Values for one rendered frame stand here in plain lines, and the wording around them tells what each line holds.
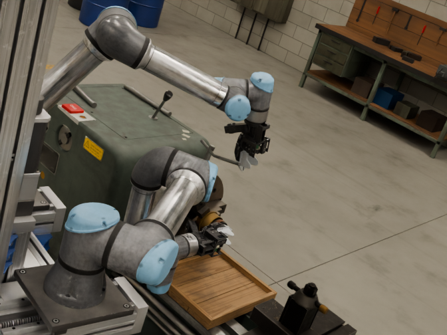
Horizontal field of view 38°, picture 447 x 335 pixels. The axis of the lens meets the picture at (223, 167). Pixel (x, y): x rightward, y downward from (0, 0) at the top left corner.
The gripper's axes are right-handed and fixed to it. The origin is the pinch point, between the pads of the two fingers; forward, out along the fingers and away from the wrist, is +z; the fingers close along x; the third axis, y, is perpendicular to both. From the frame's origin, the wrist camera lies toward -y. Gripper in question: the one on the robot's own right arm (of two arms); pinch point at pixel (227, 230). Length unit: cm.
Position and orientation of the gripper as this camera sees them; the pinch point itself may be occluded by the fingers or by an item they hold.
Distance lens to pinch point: 231.1
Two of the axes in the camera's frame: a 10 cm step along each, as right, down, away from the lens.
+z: 6.7, -1.0, 7.4
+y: 6.8, 4.8, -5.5
